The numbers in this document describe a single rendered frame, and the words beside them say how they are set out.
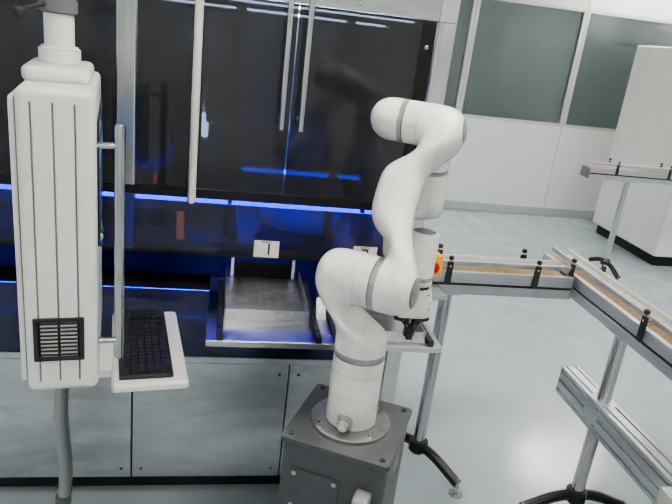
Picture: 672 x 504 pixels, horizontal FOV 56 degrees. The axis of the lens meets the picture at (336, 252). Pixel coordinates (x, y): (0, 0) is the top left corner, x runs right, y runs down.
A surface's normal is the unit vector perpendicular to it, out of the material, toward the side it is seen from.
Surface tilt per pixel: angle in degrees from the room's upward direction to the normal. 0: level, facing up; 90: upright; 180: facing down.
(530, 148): 90
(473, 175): 90
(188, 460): 90
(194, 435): 90
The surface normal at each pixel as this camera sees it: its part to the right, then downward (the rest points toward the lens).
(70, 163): 0.30, 0.35
